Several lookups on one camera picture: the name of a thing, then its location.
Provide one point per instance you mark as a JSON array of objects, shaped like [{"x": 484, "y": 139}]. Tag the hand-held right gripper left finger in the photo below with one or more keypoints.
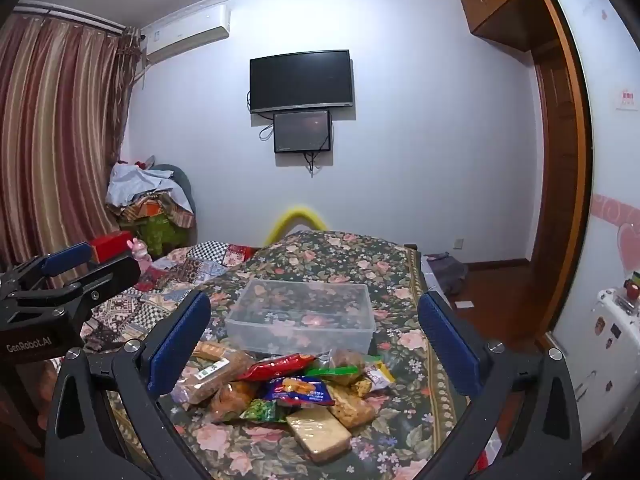
[{"x": 180, "y": 345}]

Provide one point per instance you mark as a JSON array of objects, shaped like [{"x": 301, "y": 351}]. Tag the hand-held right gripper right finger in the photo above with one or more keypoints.
[{"x": 445, "y": 345}]

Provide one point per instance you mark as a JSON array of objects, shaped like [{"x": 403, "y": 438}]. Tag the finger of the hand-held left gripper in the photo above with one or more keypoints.
[
  {"x": 110, "y": 275},
  {"x": 65, "y": 259}
]

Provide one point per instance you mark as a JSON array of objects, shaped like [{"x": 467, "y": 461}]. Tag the small white yellow snack packet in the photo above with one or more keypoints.
[{"x": 380, "y": 375}]

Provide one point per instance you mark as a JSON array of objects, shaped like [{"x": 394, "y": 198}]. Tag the clear plastic storage box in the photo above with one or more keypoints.
[{"x": 300, "y": 310}]

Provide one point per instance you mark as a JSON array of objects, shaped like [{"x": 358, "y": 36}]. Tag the red box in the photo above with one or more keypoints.
[{"x": 112, "y": 246}]

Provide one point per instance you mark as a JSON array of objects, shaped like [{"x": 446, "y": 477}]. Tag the tan biscuit packet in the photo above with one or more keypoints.
[{"x": 212, "y": 350}]

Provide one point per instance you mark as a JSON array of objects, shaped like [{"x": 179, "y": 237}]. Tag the pink plush toy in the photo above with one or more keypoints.
[{"x": 139, "y": 250}]

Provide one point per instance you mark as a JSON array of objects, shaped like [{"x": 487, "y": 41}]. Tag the clear bread packet green label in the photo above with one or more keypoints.
[{"x": 210, "y": 377}]

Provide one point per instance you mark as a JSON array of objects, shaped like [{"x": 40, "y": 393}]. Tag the white paper sheet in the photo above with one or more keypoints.
[{"x": 464, "y": 305}]

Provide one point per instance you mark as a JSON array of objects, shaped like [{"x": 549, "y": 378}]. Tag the green printed cloth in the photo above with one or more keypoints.
[{"x": 160, "y": 235}]

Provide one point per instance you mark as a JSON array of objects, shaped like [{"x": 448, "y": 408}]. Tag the white striped bed sheet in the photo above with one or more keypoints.
[{"x": 429, "y": 280}]

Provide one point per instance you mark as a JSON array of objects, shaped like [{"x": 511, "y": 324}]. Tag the grey bag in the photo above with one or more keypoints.
[{"x": 450, "y": 272}]

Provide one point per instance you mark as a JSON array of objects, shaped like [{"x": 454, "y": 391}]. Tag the patchwork quilt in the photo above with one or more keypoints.
[{"x": 200, "y": 265}]

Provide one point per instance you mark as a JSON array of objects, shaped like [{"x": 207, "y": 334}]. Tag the pile of clothes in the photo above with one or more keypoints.
[{"x": 135, "y": 182}]

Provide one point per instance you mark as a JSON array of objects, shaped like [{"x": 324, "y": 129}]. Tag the brown pastry packet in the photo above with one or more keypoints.
[{"x": 350, "y": 357}]

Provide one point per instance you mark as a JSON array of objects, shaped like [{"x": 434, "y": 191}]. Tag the red snack packet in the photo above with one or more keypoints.
[{"x": 275, "y": 367}]

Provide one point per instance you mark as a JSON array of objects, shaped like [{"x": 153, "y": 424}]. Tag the green striped snack packet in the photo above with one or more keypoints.
[{"x": 335, "y": 371}]

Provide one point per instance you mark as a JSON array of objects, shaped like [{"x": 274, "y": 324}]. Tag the rice cracker packet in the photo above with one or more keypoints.
[{"x": 350, "y": 407}]

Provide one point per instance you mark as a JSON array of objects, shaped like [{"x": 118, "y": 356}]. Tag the grey chair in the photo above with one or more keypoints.
[{"x": 182, "y": 185}]

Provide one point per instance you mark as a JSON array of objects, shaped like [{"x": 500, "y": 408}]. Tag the striped curtain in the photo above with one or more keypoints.
[{"x": 55, "y": 135}]

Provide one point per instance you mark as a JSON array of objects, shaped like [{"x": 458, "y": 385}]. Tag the blue snack packet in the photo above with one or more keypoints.
[{"x": 300, "y": 391}]

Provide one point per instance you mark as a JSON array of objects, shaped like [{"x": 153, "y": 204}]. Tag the floral blanket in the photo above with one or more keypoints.
[{"x": 340, "y": 260}]

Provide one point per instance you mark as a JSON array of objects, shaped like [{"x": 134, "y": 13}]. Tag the pale wafer block packet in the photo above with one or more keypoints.
[{"x": 320, "y": 432}]

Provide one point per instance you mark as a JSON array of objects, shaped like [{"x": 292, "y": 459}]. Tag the yellow hoop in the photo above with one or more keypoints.
[{"x": 280, "y": 222}]

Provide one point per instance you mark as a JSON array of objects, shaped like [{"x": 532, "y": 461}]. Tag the small toy figure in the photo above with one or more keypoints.
[{"x": 632, "y": 285}]

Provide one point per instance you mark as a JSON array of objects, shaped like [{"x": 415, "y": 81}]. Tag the small black monitor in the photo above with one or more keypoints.
[{"x": 302, "y": 131}]

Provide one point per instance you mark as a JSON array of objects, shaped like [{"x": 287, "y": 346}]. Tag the white air conditioner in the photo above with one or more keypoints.
[{"x": 187, "y": 32}]

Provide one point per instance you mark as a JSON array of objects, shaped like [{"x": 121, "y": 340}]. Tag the large black television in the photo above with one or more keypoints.
[{"x": 300, "y": 80}]

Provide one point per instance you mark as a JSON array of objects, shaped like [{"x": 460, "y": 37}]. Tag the wooden overhead cabinet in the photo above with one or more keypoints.
[{"x": 495, "y": 5}]

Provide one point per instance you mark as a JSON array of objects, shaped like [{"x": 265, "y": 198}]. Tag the wall outlet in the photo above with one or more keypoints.
[{"x": 459, "y": 243}]

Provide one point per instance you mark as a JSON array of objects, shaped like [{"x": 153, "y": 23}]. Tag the wooden wardrobe frame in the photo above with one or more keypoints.
[{"x": 560, "y": 185}]

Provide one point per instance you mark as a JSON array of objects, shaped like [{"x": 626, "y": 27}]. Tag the pink wall sticker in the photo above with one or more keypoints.
[{"x": 626, "y": 99}]

